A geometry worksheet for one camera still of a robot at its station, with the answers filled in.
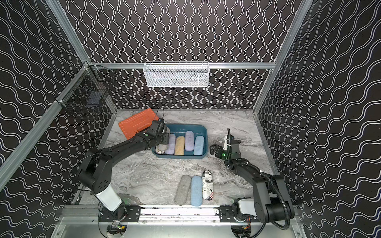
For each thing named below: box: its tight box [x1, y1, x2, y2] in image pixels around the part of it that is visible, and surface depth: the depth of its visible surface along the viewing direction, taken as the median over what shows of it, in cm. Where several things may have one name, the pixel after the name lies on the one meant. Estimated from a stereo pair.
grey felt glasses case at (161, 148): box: [155, 144, 169, 155], surface depth 92 cm
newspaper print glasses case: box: [201, 170, 214, 201], surface depth 83 cm
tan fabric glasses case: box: [174, 135, 186, 156], surface depth 98 cm
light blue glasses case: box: [193, 135, 205, 156], surface depth 99 cm
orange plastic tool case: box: [118, 108, 159, 140], surface depth 108 cm
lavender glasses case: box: [164, 133, 177, 156], surface depth 97 cm
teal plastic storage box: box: [151, 123, 209, 160], surface depth 97 cm
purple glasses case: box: [184, 130, 194, 152], surface depth 100 cm
